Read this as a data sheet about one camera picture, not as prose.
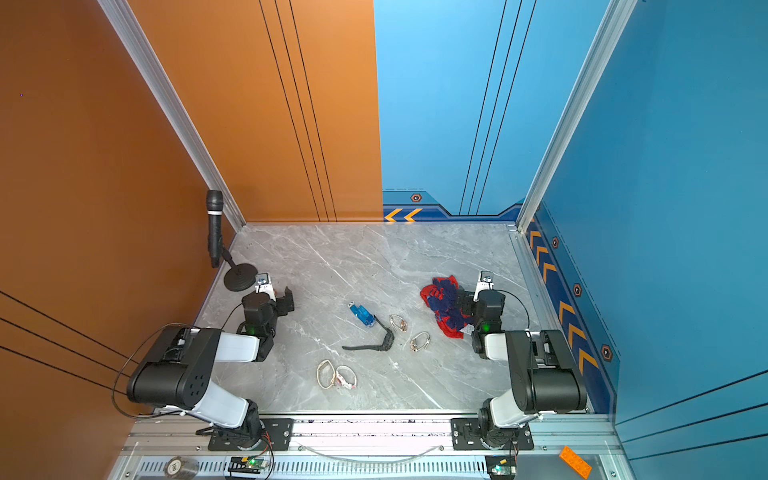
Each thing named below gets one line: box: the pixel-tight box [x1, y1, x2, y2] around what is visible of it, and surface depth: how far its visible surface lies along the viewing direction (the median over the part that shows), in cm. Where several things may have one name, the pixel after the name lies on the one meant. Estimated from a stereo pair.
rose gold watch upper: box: [389, 314, 408, 333], surface depth 94 cm
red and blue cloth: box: [420, 275, 473, 339], surface depth 94 cm
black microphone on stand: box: [206, 190, 258, 291], surface depth 89 cm
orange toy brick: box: [559, 445, 593, 479], surface depth 71 cm
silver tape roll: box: [164, 456, 199, 480], surface depth 66 cm
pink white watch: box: [335, 365, 357, 390], surface depth 82 cm
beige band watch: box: [316, 359, 337, 389], surface depth 84 cm
